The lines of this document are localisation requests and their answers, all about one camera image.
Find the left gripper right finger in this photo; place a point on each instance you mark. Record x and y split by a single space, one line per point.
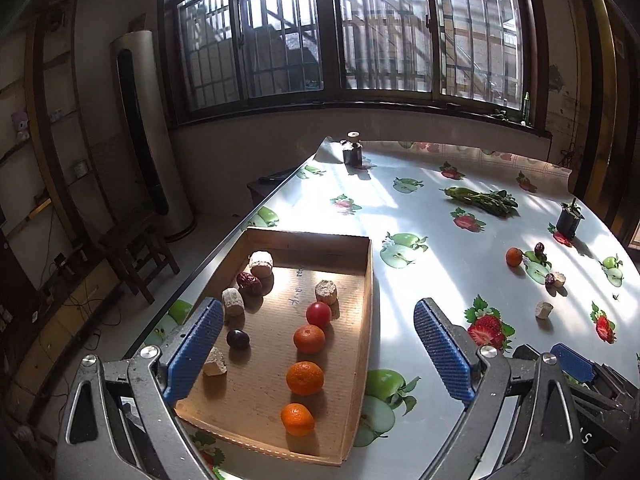
480 377

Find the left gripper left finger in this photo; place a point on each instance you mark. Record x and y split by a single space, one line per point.
120 420

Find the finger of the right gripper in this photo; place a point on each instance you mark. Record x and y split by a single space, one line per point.
574 363

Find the beige cake chunk small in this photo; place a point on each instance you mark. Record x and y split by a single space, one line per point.
543 310

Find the dark purple plum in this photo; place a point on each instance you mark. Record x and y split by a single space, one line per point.
238 340

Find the wrinkled red date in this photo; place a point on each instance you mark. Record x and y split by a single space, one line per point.
248 284

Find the orange tangerine two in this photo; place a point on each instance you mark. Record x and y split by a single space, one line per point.
305 378

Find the beige cake chunk large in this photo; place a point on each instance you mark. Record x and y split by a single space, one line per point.
261 264

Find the red cherry tomato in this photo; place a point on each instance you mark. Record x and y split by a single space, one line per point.
319 314

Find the beige cake cube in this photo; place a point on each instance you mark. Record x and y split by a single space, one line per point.
215 364

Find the beige cake cylinder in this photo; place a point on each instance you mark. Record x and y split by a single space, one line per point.
233 302

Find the orange tangerine three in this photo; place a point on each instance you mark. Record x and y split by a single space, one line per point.
297 420

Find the orange tangerine one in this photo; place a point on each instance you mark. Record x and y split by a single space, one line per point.
309 339

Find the small dark date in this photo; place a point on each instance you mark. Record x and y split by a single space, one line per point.
549 279

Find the far orange tangerine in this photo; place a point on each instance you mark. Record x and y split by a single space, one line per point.
514 257

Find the far dark grape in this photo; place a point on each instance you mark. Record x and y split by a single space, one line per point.
539 249

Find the shallow cardboard box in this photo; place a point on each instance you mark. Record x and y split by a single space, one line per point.
243 406

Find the wooden chair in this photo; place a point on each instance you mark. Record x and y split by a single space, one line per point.
138 252

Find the fruit print tablecloth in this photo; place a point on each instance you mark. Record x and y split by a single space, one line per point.
426 245

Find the small black plant pot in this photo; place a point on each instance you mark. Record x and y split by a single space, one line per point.
569 219

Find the green leafy vegetable bundle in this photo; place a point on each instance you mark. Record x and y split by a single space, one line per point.
498 203

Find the white tower air conditioner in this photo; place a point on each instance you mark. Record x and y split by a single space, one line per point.
142 116

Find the dark side table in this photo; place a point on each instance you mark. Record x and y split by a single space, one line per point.
259 189

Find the dark clamp with round knob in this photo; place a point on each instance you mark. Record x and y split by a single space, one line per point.
352 150

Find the green glass bottle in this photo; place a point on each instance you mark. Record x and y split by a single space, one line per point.
525 116

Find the purple plush toy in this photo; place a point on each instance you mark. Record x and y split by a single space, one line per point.
20 124

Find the window with metal bars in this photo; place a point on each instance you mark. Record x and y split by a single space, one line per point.
468 58

